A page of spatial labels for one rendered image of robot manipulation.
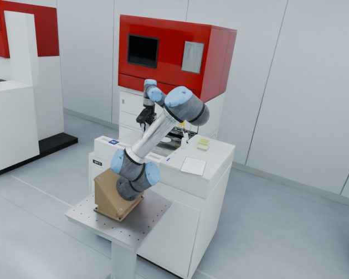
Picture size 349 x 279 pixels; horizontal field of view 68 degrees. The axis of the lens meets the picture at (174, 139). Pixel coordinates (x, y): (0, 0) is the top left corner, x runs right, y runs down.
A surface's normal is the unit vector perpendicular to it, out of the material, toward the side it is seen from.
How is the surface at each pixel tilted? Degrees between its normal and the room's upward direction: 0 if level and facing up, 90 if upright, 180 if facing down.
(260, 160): 90
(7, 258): 0
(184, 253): 90
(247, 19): 90
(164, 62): 90
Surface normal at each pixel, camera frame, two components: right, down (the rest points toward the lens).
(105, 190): 0.71, -0.47
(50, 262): 0.11, -0.91
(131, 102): -0.45, 0.31
